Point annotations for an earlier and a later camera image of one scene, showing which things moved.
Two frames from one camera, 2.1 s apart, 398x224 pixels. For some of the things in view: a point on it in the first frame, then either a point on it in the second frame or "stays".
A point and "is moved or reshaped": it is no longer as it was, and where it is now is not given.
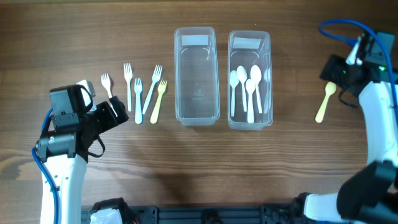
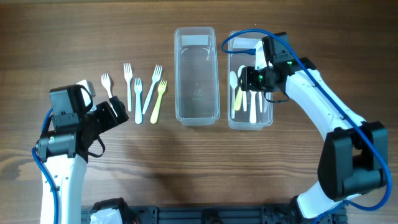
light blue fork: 138,118 stays
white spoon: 242,74 stays
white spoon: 234,81 stays
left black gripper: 109,114 stays
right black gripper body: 333,70 -> 247,78
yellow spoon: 329,88 is moved or reshaped
